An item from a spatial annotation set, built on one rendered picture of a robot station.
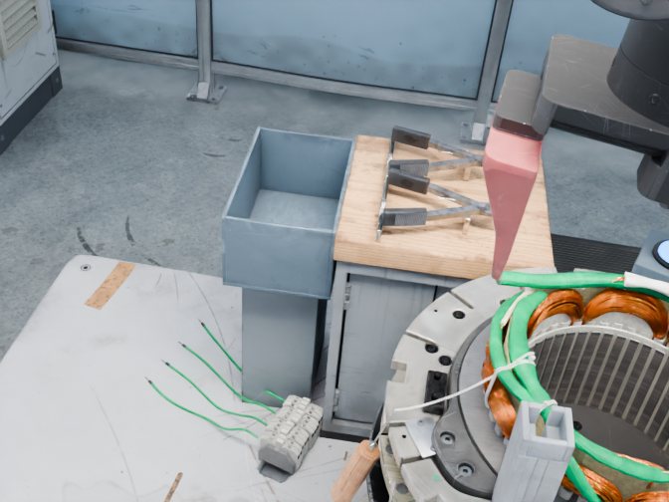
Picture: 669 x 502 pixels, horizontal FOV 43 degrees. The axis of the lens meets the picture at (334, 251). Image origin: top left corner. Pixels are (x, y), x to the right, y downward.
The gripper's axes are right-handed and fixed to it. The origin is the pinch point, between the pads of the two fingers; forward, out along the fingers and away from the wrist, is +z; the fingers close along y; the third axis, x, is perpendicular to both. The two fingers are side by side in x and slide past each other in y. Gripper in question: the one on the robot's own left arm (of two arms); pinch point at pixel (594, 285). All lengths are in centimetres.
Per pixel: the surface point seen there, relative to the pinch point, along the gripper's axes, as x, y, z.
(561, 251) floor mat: 182, 29, 121
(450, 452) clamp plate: 6.4, -2.2, 20.5
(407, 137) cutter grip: 46, -13, 21
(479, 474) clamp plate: 5.3, -0.2, 20.4
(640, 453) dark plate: 18.0, 12.9, 26.9
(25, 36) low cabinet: 191, -151, 107
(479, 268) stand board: 31.4, -2.7, 24.2
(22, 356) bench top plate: 31, -50, 56
